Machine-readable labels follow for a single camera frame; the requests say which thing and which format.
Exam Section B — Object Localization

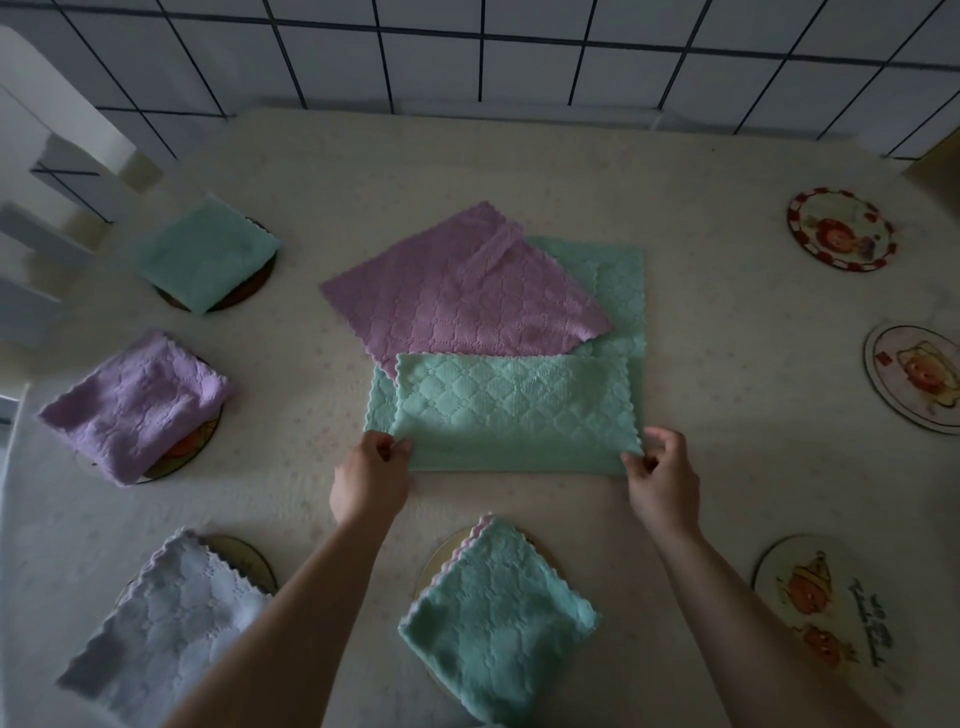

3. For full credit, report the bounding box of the person's right forearm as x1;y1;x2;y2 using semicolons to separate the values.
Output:
659;524;894;728

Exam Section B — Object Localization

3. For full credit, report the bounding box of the cream speckled tablecloth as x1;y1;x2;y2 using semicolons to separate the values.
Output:
0;108;960;728

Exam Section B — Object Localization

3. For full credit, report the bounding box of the person's left forearm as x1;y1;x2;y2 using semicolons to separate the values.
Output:
161;517;399;728

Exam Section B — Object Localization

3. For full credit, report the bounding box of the person's left hand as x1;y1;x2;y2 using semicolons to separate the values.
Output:
329;429;415;530

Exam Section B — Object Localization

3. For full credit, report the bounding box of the brown cartoon coaster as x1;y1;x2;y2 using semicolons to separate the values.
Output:
153;217;279;315

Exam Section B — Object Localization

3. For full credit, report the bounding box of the white cabinet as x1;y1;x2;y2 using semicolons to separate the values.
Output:
0;382;31;451

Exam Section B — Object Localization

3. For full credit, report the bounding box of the white slatted chair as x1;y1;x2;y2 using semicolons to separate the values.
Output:
0;26;163;350

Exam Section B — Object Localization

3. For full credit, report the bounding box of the cream strip cartoon coaster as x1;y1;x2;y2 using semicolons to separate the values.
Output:
414;517;556;699

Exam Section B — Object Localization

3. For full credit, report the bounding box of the person's right hand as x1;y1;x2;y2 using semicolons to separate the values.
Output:
620;425;703;538

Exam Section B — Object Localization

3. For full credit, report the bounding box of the two peach figures coaster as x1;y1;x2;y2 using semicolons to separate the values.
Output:
752;533;905;699

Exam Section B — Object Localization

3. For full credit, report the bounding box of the green character round coaster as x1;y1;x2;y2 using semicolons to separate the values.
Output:
116;533;279;601

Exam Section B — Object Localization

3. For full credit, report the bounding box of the grey cloth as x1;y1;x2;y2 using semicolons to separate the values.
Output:
56;527;273;728

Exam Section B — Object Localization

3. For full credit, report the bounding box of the red rimmed small coaster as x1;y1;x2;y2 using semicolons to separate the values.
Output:
785;187;901;273

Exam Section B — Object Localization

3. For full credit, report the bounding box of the have a nice day coaster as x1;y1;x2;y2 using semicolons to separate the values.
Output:
138;404;225;485

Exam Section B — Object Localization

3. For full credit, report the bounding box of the white cartoon coaster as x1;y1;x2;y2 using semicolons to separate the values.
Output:
862;322;960;436

